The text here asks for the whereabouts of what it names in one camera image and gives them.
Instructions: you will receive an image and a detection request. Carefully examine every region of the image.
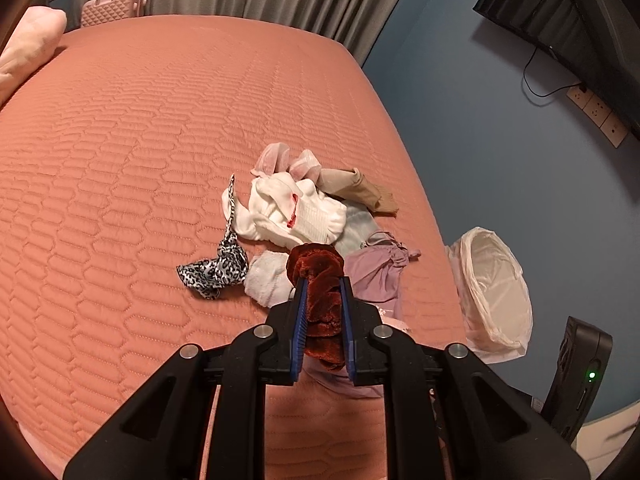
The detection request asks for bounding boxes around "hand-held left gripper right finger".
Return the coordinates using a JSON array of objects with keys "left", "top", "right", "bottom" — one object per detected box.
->
[{"left": 339, "top": 276, "right": 601, "bottom": 480}]

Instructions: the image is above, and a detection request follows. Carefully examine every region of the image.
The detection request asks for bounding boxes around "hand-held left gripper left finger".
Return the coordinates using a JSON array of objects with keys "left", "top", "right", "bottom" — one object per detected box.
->
[{"left": 62, "top": 277, "right": 308, "bottom": 480}]

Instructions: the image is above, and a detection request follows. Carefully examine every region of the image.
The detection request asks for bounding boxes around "dark red velvet scrunchie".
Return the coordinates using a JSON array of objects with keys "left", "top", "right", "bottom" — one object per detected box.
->
[{"left": 286, "top": 242, "right": 347, "bottom": 373}]

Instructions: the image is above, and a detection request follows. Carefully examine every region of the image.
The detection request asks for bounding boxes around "bin with white bag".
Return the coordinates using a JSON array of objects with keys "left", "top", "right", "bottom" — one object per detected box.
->
[{"left": 445, "top": 226, "right": 533, "bottom": 365}]

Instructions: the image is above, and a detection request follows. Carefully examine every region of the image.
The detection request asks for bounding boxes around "beige stocking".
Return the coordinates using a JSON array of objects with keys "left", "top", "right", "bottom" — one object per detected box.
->
[{"left": 320, "top": 167, "right": 399, "bottom": 217}]

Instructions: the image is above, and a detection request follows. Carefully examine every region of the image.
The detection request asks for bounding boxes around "pink sheer stocking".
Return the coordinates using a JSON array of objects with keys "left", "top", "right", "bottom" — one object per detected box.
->
[
  {"left": 251, "top": 142, "right": 297, "bottom": 180},
  {"left": 292, "top": 149, "right": 323, "bottom": 182}
]

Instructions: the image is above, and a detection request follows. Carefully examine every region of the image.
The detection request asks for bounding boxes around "lilac garment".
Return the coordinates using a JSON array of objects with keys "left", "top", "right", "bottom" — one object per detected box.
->
[{"left": 302, "top": 231, "right": 422, "bottom": 400}]

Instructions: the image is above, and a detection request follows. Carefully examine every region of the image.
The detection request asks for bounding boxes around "white fluffy sock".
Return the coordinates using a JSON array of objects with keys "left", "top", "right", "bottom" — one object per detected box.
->
[{"left": 244, "top": 251, "right": 296, "bottom": 309}]

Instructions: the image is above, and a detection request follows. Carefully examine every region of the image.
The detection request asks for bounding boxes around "light blue cloth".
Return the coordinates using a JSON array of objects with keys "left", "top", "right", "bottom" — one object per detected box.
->
[{"left": 334, "top": 205, "right": 381, "bottom": 256}]

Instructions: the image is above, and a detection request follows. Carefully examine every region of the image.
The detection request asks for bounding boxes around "leopard print bra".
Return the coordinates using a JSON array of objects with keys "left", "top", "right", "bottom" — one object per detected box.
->
[{"left": 176, "top": 174, "right": 250, "bottom": 301}]

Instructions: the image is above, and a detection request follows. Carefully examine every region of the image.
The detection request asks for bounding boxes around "white garment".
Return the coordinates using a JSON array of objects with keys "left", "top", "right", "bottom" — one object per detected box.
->
[{"left": 235, "top": 172, "right": 347, "bottom": 250}]

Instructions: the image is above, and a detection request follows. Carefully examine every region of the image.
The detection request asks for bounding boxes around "bed with salmon quilted cover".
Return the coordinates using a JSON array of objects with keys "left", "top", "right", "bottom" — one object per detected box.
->
[{"left": 0, "top": 12, "right": 473, "bottom": 480}]

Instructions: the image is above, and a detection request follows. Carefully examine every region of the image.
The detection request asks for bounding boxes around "pink pillow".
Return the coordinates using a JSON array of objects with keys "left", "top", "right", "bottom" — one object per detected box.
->
[{"left": 0, "top": 6, "right": 68, "bottom": 106}]

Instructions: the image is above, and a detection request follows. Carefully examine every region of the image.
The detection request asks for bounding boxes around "white wall socket strip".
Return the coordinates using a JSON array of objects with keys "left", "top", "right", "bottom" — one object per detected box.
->
[{"left": 566, "top": 84, "right": 629, "bottom": 149}]

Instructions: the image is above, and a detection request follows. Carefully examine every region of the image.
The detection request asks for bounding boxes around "black power cable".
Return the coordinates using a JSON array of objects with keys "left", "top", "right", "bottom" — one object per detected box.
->
[{"left": 523, "top": 47, "right": 583, "bottom": 106}]

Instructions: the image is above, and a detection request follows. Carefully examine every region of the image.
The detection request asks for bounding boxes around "black wall television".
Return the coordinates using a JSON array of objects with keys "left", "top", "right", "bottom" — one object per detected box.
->
[{"left": 472, "top": 0, "right": 640, "bottom": 141}]

